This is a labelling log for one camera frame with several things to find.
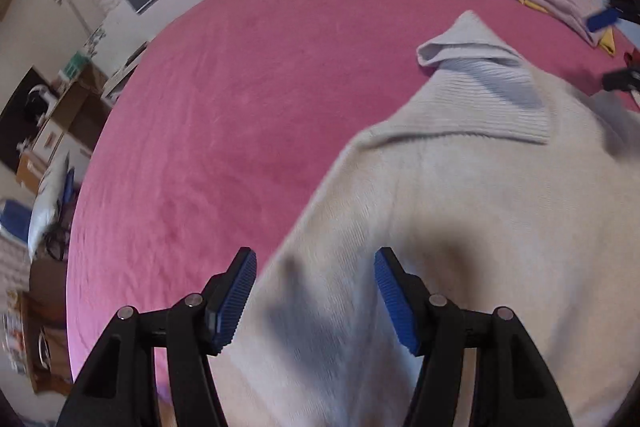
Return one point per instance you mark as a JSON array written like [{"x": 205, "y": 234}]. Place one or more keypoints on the brown box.
[{"x": 27, "y": 172}]

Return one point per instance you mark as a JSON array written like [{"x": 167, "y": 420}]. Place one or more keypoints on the brown wooden furniture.
[{"x": 40, "y": 322}]

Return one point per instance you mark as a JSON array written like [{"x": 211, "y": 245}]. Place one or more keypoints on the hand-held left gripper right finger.
[{"x": 397, "y": 307}]

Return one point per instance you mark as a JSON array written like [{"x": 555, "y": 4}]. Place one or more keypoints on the black screen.
[{"x": 17, "y": 127}]

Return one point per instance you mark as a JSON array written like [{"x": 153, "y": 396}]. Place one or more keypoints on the dark red garment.
[{"x": 632, "y": 58}]

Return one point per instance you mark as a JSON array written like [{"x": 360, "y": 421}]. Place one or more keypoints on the cream knit sweater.
[{"x": 475, "y": 207}]

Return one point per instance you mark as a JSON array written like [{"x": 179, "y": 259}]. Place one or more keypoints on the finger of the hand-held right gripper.
[
  {"x": 620, "y": 80},
  {"x": 602, "y": 20}
]

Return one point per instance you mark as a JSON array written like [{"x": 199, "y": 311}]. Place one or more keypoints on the white pillow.
[{"x": 47, "y": 207}]

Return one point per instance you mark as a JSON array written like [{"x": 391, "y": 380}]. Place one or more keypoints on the blue chair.
[{"x": 12, "y": 217}]

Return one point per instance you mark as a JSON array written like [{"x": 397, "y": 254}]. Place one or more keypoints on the white bedside table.
[{"x": 122, "y": 74}]

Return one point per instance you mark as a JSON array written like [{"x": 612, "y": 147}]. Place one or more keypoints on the white round fan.
[{"x": 36, "y": 99}]

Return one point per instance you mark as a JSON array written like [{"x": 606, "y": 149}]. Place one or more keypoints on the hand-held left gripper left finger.
[{"x": 235, "y": 302}]

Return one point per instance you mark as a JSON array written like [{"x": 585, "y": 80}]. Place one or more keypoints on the yellow garment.
[{"x": 607, "y": 42}]

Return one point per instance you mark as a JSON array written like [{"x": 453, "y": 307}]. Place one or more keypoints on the wooden desk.
[{"x": 85, "y": 107}]

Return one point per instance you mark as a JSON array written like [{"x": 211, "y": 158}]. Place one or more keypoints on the green and white box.
[{"x": 76, "y": 64}]

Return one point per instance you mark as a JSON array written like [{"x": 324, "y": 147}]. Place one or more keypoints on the pink bed cover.
[{"x": 225, "y": 107}]

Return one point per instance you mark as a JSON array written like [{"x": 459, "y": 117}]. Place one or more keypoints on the white drawer unit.
[{"x": 47, "y": 142}]

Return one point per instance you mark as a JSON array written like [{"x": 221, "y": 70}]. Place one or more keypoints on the white flower-print headboard panel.
[{"x": 117, "y": 29}]

